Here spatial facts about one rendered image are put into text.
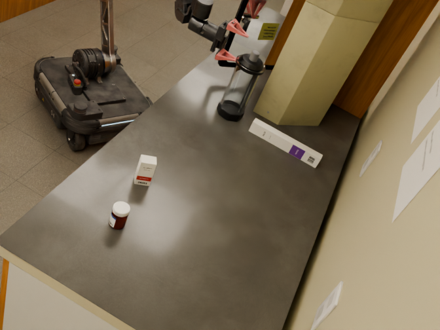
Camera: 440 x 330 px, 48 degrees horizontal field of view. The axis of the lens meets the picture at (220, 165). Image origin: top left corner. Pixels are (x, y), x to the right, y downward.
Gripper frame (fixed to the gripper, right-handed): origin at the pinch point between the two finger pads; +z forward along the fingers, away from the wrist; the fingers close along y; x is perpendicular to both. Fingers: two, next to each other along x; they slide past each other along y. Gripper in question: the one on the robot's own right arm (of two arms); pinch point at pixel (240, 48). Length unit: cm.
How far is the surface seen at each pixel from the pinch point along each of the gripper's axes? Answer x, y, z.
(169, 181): -47, -26, 5
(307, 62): 9.1, 2.8, 22.0
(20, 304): -94, -45, -8
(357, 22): 16.1, 20.6, 30.1
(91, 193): -67, -27, -10
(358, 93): 46, -15, 46
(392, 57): 46, 5, 49
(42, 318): -94, -46, -2
